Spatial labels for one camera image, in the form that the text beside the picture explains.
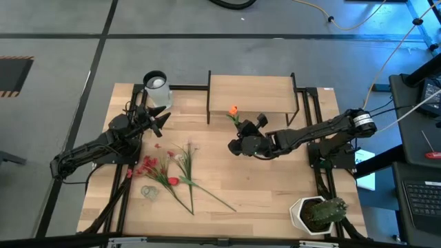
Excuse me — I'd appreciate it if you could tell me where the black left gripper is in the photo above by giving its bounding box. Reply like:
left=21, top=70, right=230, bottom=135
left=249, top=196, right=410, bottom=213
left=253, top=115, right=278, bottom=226
left=127, top=103, right=172, bottom=138

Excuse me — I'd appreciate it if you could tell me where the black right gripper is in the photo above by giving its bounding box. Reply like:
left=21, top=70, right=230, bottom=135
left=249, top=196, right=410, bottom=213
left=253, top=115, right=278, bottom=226
left=227, top=113, right=276, bottom=161

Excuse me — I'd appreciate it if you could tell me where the orange artificial tulip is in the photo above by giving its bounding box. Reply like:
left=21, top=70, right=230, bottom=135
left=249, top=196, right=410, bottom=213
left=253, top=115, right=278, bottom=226
left=226, top=105, right=241, bottom=127

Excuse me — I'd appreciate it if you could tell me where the red artificial flower bunch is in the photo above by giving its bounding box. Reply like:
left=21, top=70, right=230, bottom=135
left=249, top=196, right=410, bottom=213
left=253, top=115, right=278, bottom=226
left=125, top=149, right=194, bottom=216

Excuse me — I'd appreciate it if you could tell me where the white artificial flower stem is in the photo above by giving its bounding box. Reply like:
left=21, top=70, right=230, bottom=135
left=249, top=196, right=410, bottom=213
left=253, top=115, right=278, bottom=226
left=170, top=140, right=203, bottom=216

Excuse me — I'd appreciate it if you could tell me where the wooden shelf with black legs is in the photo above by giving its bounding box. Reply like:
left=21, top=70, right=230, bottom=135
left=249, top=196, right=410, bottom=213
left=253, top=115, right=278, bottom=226
left=206, top=70, right=300, bottom=127

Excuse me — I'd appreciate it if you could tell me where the tall frosted white cylinder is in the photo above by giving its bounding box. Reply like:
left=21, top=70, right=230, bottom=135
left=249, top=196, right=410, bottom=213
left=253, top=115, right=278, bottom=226
left=143, top=70, right=173, bottom=111

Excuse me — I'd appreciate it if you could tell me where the ribbed clear glass vase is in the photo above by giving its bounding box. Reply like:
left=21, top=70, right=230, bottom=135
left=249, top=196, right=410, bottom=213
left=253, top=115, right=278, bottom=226
left=140, top=185, right=160, bottom=203

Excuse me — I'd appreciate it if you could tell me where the white hexagonal plant pot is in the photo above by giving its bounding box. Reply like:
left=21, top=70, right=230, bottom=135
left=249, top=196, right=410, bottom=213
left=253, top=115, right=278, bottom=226
left=288, top=195, right=337, bottom=237

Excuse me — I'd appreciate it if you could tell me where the green cactus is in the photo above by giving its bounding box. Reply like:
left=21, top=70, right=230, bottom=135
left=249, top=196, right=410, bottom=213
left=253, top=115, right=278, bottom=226
left=308, top=196, right=349, bottom=225

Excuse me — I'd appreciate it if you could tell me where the white paper sheet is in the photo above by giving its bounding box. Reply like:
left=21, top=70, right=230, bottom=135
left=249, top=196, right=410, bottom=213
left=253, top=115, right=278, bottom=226
left=354, top=149, right=376, bottom=192

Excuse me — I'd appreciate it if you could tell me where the dark hazard-striped floor hatch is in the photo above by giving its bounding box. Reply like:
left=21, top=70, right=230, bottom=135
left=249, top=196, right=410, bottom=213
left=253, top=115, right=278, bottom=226
left=0, top=55, right=35, bottom=99

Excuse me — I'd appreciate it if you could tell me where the grey furniture leg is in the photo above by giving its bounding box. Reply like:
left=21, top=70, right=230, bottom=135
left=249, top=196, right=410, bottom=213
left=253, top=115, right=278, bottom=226
left=0, top=150, right=28, bottom=166

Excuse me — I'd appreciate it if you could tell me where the black side desk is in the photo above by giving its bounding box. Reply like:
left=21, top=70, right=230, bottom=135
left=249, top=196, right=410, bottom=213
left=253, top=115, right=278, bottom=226
left=389, top=73, right=441, bottom=247

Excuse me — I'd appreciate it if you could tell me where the black keyboard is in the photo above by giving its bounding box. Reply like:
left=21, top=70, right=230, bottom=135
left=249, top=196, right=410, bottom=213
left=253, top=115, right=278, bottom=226
left=402, top=179, right=441, bottom=236

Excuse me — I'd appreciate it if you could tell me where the blue metal stand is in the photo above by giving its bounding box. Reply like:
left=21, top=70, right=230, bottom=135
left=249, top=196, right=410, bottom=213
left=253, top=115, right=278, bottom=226
left=406, top=0, right=441, bottom=56

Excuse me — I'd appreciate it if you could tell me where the black aluminium extrusion frame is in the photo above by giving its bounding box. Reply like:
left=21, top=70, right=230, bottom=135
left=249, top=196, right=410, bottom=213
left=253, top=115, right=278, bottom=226
left=77, top=83, right=368, bottom=242

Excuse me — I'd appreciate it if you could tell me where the thick black hose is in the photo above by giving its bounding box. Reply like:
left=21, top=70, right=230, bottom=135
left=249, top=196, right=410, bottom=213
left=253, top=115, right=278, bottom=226
left=208, top=0, right=258, bottom=10

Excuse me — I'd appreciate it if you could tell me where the long yellowish cable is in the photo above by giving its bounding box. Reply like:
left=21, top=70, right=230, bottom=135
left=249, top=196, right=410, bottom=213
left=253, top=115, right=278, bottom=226
left=292, top=0, right=389, bottom=31
left=361, top=0, right=441, bottom=110

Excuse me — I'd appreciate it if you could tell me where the light grey cable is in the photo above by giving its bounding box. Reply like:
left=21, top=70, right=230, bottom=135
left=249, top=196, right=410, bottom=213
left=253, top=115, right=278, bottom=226
left=375, top=89, right=441, bottom=134

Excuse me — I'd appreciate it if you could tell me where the red-handled screwdriver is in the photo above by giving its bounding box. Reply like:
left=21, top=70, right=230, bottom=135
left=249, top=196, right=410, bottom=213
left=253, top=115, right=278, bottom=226
left=420, top=130, right=441, bottom=160

